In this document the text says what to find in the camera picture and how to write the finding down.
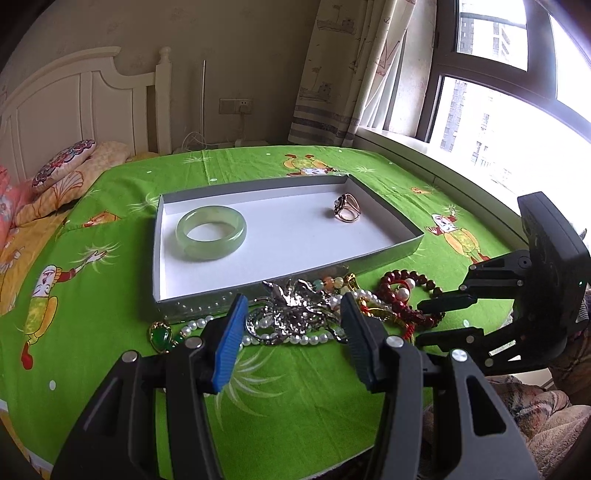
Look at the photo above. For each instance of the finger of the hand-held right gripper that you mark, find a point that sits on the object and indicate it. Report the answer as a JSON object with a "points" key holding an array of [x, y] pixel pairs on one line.
{"points": [[452, 336], [498, 277]]}

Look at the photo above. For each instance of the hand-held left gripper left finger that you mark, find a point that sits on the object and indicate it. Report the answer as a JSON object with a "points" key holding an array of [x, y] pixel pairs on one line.
{"points": [[228, 341]]}

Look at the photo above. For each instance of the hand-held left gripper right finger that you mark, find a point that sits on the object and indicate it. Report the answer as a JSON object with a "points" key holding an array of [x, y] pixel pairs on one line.
{"points": [[358, 337]]}

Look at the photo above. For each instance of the gold bangle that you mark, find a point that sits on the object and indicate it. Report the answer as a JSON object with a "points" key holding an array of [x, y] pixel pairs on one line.
{"points": [[378, 314]]}

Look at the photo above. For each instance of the green stone gold pendant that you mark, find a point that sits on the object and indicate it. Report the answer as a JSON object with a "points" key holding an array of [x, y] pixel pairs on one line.
{"points": [[161, 334]]}

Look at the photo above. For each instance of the silver brooch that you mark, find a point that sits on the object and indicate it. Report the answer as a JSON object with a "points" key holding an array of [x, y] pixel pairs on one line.
{"points": [[295, 300]]}

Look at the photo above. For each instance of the grey cardboard box white inside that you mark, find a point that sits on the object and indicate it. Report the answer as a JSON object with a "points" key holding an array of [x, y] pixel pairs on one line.
{"points": [[286, 249]]}

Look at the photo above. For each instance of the pale green jade bangle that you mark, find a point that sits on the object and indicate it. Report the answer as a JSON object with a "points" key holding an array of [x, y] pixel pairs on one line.
{"points": [[212, 251]]}

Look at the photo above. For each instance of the person's plaid clothing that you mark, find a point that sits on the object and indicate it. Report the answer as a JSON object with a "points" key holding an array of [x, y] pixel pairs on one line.
{"points": [[545, 415]]}

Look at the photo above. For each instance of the green cartoon print cloth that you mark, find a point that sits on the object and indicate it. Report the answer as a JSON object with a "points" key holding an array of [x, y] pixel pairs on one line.
{"points": [[115, 286]]}

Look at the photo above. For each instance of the white window sill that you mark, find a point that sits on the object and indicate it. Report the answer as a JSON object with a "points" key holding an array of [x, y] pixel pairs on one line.
{"points": [[415, 152]]}

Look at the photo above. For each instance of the white bedside table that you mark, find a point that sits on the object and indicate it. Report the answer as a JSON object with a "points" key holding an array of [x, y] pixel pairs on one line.
{"points": [[251, 143]]}

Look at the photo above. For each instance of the yellow bed sheet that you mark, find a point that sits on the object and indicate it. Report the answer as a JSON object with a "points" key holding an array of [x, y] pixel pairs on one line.
{"points": [[18, 272]]}

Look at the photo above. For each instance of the yellow patterned pillow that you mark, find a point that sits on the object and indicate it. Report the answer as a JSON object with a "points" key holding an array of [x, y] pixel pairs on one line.
{"points": [[106, 154]]}

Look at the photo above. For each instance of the dark framed window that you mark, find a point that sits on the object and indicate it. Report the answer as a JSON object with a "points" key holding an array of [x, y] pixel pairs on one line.
{"points": [[443, 60]]}

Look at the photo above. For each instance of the white upright pole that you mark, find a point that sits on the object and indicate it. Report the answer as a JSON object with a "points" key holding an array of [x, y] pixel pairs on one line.
{"points": [[203, 101]]}

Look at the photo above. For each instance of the embroidered floral cushion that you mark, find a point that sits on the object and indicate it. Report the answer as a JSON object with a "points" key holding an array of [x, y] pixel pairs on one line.
{"points": [[64, 161]]}

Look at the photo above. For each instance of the pink floral quilt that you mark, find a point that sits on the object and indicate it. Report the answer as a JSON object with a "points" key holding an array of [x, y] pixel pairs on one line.
{"points": [[9, 203]]}

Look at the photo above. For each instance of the cream printed curtain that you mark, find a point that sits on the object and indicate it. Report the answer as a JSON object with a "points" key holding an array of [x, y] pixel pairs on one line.
{"points": [[332, 69]]}

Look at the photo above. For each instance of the white wooden headboard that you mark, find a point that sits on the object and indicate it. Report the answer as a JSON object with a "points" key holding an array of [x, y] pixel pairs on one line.
{"points": [[69, 106]]}

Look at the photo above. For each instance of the wall socket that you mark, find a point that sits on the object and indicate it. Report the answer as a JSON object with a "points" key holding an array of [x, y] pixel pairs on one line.
{"points": [[235, 106]]}

